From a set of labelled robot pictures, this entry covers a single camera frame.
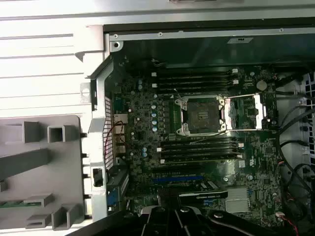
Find blue expansion slot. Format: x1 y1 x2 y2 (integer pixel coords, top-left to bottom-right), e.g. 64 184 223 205
152 176 205 185

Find black open PC case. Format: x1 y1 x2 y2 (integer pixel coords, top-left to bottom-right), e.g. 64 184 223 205
80 17 315 236

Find silver chipset heatsink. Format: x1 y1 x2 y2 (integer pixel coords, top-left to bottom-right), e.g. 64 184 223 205
224 187 251 214

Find black RAM slot white clips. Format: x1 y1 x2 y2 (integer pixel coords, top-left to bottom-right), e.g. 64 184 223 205
157 145 244 152
159 157 243 165
151 81 239 89
151 69 239 77

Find perforated metal drive cage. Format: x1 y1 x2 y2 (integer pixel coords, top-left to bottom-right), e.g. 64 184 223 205
295 70 315 163

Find green motherboard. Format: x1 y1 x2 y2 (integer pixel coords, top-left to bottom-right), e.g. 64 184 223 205
109 55 284 223

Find grey parts rack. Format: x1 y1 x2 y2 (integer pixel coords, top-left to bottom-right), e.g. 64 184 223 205
0 115 83 232

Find black graphics card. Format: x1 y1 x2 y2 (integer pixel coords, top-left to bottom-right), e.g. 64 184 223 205
177 181 229 205

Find green RAM stick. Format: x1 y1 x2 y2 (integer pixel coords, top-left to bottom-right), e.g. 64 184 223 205
0 201 25 209

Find CPU socket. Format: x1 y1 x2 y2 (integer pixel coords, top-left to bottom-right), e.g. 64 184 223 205
175 94 227 138

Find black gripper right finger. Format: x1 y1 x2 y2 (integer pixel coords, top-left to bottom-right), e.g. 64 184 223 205
175 193 280 236

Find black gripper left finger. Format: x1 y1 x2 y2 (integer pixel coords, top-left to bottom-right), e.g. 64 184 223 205
70 193 177 236

